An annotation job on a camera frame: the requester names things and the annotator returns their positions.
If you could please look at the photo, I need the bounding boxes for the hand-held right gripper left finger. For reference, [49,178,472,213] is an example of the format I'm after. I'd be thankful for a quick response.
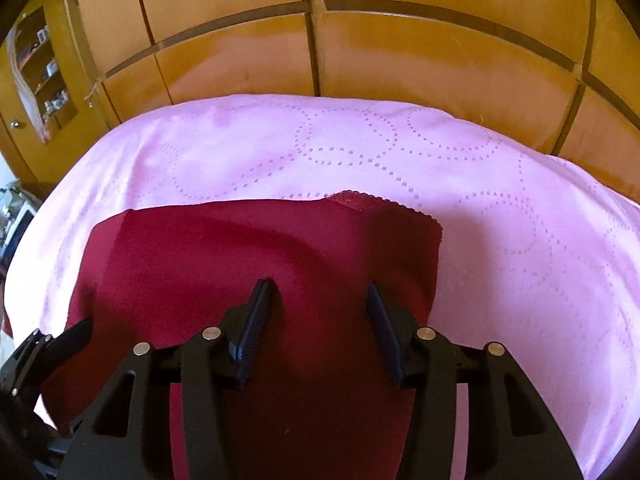
[59,279,275,480]

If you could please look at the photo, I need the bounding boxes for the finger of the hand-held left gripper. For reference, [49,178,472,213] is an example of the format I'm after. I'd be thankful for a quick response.
[0,329,51,411]
[27,316,95,386]

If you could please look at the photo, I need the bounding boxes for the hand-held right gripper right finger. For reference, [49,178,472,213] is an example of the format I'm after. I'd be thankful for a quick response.
[366,281,584,480]

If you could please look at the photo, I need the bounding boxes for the dark red garment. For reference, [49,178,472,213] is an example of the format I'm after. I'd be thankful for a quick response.
[42,190,445,480]

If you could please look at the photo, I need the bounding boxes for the white appliance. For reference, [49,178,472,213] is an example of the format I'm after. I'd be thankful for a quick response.
[0,182,43,263]

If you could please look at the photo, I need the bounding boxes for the pink dotted bed sheet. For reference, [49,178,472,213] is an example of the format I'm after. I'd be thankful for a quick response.
[2,92,640,480]

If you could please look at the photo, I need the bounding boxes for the wooden glass-door cabinet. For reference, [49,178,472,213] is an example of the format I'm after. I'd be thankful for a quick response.
[0,0,121,196]

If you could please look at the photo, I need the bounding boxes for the white hanging strip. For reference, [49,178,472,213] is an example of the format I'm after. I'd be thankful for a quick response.
[6,25,52,142]

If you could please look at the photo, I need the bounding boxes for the wooden wardrobe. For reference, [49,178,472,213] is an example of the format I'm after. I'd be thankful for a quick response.
[65,0,640,186]

